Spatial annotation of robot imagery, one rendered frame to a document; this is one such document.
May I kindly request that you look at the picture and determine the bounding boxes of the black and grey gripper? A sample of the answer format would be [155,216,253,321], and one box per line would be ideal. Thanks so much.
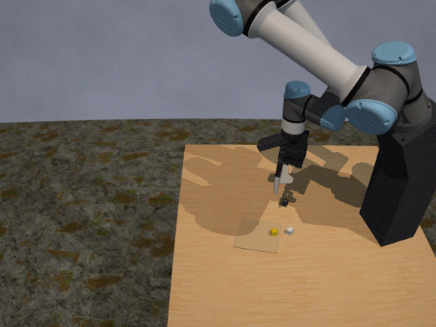
[274,129,309,195]

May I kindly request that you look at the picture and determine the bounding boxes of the tan square mat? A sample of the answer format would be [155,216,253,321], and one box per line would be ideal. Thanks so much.
[234,217,281,253]

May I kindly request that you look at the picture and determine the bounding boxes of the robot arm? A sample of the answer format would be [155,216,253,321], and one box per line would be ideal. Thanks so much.
[209,0,432,135]

